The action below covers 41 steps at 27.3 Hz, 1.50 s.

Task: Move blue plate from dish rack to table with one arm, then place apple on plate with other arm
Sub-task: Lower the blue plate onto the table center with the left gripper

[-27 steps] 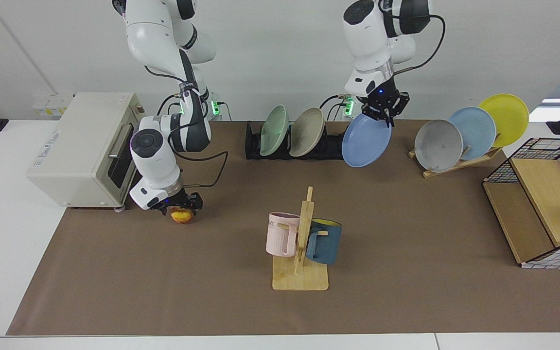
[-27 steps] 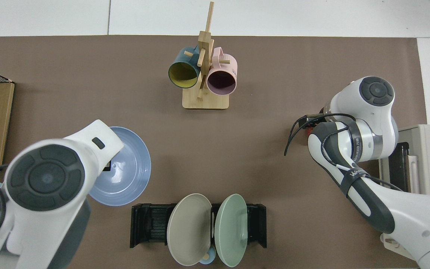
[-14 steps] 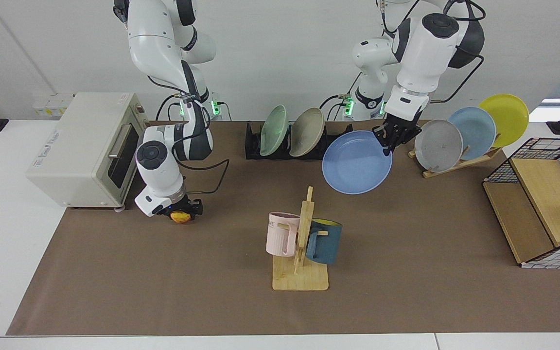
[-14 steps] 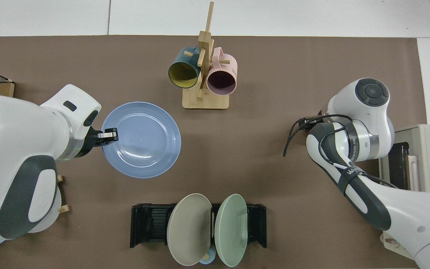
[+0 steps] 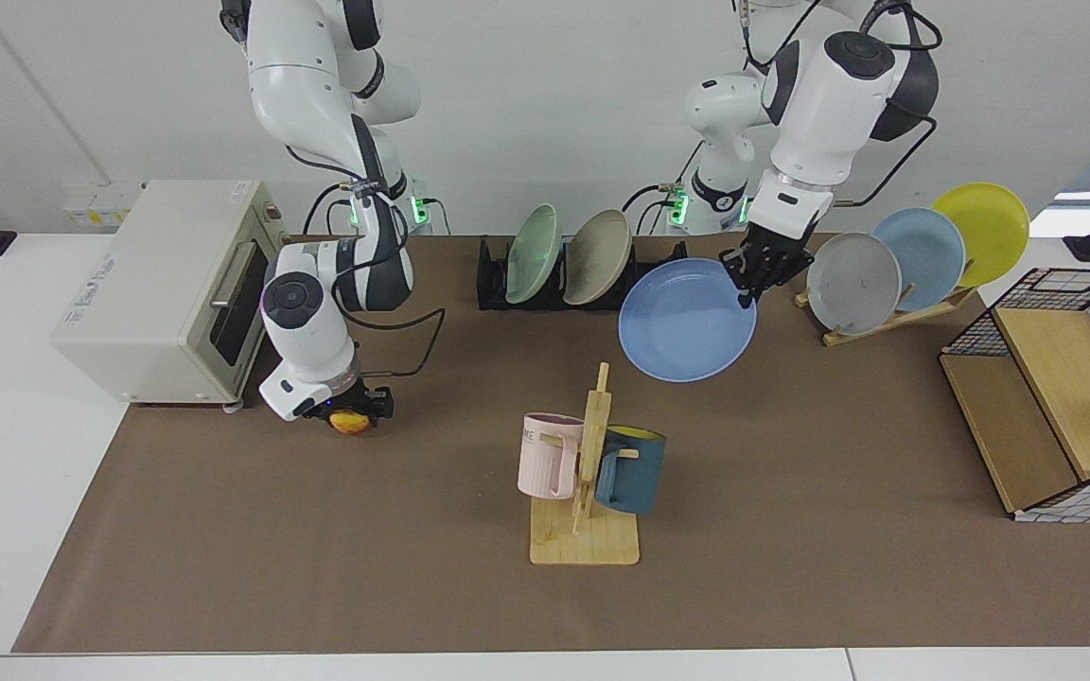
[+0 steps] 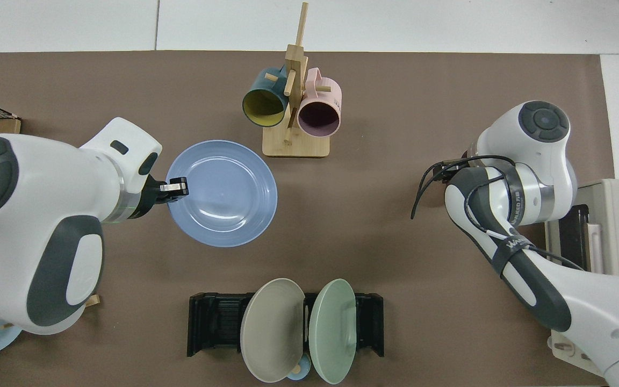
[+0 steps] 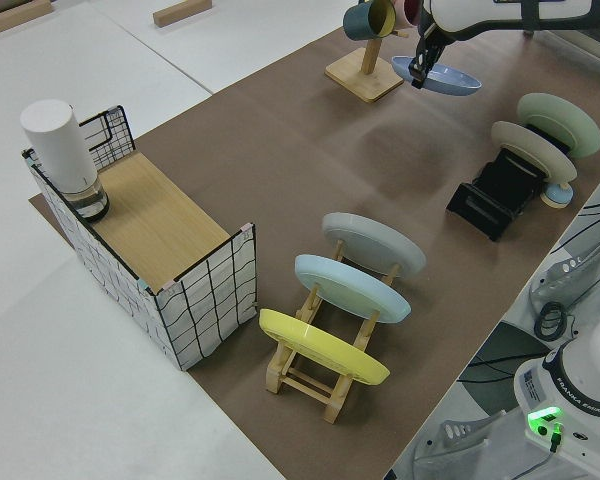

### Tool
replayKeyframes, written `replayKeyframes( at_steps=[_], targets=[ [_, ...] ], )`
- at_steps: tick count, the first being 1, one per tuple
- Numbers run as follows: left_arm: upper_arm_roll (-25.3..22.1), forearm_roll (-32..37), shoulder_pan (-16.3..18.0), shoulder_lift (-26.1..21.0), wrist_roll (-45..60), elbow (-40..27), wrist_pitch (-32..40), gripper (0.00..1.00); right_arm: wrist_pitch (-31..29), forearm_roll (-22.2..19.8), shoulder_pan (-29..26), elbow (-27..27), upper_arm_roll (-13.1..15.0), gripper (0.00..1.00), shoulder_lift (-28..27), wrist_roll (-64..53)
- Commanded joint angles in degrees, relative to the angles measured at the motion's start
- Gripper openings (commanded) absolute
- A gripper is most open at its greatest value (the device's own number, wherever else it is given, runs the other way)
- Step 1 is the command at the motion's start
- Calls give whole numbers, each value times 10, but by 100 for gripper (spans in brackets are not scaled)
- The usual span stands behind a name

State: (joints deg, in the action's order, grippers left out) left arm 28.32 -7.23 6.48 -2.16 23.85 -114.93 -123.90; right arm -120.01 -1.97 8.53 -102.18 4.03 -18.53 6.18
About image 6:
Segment black dish rack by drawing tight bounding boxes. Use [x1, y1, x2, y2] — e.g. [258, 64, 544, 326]
[186, 291, 385, 359]

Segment grey white plate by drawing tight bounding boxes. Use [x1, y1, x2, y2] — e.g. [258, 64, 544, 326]
[19, 300, 89, 336]

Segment beige plate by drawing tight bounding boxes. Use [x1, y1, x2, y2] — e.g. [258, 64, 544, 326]
[239, 277, 306, 384]

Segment pale green plate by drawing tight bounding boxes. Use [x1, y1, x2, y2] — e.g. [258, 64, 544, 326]
[308, 278, 358, 385]

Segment brown table cloth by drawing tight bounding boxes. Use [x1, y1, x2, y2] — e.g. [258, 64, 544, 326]
[0, 51, 615, 387]

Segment dark blue cup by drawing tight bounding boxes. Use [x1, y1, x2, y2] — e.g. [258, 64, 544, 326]
[242, 66, 291, 128]

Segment wooden cup stand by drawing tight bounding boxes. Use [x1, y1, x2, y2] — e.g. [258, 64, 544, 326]
[262, 2, 332, 159]

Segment pink cup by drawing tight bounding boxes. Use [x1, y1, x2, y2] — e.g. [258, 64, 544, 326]
[297, 67, 343, 138]

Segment small blue round thing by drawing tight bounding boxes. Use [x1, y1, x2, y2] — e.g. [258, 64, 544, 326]
[286, 354, 312, 382]

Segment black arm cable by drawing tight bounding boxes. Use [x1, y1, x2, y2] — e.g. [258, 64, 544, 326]
[411, 155, 585, 270]

